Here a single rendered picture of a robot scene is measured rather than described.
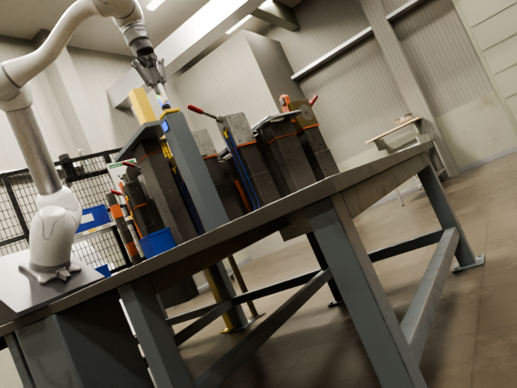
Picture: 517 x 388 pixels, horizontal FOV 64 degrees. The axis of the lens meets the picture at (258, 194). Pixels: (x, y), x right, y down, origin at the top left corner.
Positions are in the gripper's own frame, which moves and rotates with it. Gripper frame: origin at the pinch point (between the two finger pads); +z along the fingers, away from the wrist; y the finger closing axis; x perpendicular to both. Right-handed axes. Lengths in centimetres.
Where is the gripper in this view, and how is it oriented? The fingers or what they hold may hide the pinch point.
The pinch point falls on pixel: (161, 94)
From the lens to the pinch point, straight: 158.4
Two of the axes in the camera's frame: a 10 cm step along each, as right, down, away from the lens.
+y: 7.2, -2.7, 6.4
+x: -5.7, 3.0, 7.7
